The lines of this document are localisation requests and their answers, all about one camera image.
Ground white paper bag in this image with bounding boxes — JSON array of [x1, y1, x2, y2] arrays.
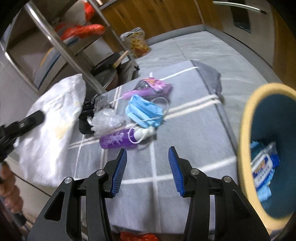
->
[[16, 74, 86, 187]]

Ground black plastic bag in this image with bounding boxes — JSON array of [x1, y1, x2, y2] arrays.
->
[[79, 97, 102, 135]]

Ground purple bottle white cap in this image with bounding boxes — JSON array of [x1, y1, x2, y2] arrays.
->
[[99, 126, 156, 150]]

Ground clear plastic bag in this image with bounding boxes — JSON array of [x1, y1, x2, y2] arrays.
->
[[87, 108, 125, 138]]

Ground blue bin with yellow rim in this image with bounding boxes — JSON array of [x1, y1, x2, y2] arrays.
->
[[238, 83, 295, 233]]

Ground light blue face mask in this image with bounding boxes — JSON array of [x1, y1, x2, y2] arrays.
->
[[125, 94, 170, 144]]

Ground pink purple snack wrapper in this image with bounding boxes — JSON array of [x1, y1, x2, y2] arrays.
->
[[122, 77, 173, 99]]

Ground person's left hand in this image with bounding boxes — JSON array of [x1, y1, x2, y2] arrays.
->
[[1, 162, 23, 214]]

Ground grey checked floor mat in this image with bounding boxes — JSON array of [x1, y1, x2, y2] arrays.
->
[[67, 59, 239, 235]]

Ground round pan lid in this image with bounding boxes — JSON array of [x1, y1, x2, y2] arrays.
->
[[91, 52, 120, 91]]

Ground red plastic bag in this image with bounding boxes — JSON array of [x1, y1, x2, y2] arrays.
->
[[54, 1, 105, 41]]

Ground jar of snacks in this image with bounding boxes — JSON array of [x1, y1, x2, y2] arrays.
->
[[120, 27, 150, 58]]

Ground wooden cabinets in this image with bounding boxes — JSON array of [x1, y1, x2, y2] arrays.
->
[[101, 1, 295, 87]]

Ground steel oven door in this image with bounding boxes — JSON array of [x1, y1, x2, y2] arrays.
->
[[213, 1, 275, 66]]

